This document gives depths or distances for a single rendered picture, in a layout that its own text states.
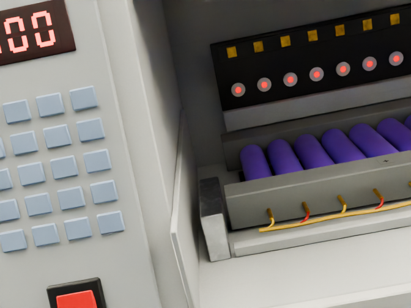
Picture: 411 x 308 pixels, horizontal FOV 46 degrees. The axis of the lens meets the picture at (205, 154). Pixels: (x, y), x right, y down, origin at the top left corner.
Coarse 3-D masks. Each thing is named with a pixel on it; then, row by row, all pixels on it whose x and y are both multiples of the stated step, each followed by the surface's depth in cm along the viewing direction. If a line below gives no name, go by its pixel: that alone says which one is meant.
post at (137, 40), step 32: (128, 0) 21; (160, 0) 39; (128, 32) 21; (160, 32) 33; (128, 64) 21; (160, 64) 29; (128, 96) 21; (160, 96) 26; (128, 128) 21; (160, 128) 24; (160, 160) 22; (160, 192) 21; (160, 224) 21; (160, 256) 22; (160, 288) 22
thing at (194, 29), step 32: (192, 0) 40; (224, 0) 40; (256, 0) 40; (288, 0) 40; (320, 0) 40; (352, 0) 40; (384, 0) 39; (192, 32) 40; (224, 32) 40; (256, 32) 40; (192, 64) 40; (192, 96) 41; (192, 128) 41; (224, 128) 41; (224, 160) 41
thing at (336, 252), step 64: (256, 64) 37; (320, 64) 38; (384, 64) 38; (256, 128) 38; (320, 128) 36; (384, 128) 35; (192, 192) 31; (256, 192) 28; (320, 192) 28; (384, 192) 28; (192, 256) 24; (256, 256) 26; (320, 256) 25; (384, 256) 24
